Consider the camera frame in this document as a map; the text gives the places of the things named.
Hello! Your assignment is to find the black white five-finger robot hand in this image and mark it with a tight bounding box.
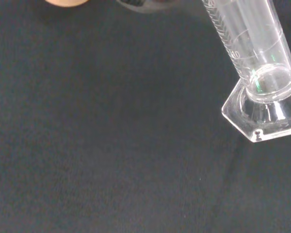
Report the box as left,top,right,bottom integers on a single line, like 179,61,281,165
116,0,183,14

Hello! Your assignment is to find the black bench cloth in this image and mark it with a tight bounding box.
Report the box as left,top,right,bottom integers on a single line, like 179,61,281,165
0,0,291,233

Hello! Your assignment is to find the tan cork ring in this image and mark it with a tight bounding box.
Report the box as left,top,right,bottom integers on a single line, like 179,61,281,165
45,0,89,8

